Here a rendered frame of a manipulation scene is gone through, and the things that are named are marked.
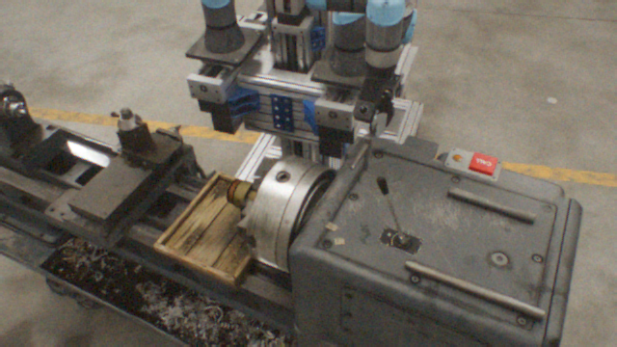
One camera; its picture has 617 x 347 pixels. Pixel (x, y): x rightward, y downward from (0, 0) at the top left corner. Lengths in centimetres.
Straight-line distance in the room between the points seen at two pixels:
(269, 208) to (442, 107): 242
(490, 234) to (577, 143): 238
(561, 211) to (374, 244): 45
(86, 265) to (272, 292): 90
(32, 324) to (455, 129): 260
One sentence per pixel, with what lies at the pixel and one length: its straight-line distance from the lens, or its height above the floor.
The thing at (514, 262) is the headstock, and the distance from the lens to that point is 118.
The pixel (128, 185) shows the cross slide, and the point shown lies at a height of 97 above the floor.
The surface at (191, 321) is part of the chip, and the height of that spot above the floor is 59.
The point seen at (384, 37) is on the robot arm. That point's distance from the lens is 107.
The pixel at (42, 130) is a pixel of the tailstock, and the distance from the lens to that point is 219.
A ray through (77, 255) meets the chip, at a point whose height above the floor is 55.
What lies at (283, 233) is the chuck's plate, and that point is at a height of 117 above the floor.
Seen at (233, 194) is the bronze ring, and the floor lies 110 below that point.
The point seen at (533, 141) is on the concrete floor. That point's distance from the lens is 345.
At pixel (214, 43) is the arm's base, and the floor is 120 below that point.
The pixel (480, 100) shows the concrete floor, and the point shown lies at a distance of 367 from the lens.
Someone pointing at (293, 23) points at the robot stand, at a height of 126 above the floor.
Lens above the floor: 218
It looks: 46 degrees down
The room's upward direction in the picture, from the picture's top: 2 degrees counter-clockwise
